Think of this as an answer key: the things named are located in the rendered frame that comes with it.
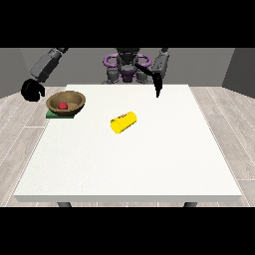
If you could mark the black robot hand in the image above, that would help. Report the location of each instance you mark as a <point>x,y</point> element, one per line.
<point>30,90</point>
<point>156,79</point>

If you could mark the green square pad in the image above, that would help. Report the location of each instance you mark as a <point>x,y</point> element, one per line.
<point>51,115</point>

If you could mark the small red ball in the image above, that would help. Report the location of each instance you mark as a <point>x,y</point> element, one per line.
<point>62,106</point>

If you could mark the brown wooden bowl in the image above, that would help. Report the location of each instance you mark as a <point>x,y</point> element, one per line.
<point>65,103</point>

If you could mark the yellow cup with melon print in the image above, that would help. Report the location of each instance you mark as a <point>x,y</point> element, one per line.
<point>123,122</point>

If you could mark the grey robot trunk purple rings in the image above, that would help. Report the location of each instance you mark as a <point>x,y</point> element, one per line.
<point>127,71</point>

